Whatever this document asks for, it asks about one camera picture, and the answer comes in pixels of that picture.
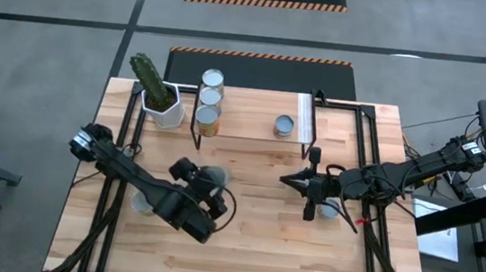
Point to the wooden shelf with black legs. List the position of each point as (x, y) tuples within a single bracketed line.
[(265, 100)]

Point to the green cactus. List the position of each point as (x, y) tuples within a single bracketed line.
[(151, 79)]

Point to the black metal beam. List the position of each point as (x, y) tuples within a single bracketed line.
[(456, 215)]

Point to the red tape tag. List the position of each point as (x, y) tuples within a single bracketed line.
[(361, 221)]

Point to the white paper sheet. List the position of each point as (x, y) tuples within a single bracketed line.
[(439, 247)]

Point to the short orange label can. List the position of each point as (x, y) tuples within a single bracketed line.
[(284, 126)]

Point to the black aluminium table frame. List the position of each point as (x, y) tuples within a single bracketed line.
[(368, 110)]

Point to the white plant pot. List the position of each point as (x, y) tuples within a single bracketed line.
[(168, 117)]

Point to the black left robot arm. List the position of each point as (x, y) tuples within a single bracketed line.
[(139, 179)]

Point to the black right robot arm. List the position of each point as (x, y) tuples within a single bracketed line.
[(402, 175)]

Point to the pale label tin can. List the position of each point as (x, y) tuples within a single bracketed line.
[(140, 204)]

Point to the pineapple label orange can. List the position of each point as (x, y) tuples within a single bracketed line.
[(207, 116)]

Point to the cherries label teal can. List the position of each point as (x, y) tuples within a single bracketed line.
[(216, 175)]

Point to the peaches label tin can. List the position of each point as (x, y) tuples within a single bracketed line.
[(211, 97)]

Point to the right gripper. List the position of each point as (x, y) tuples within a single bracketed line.
[(323, 189)]

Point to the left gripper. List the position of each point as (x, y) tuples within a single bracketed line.
[(200, 197)]

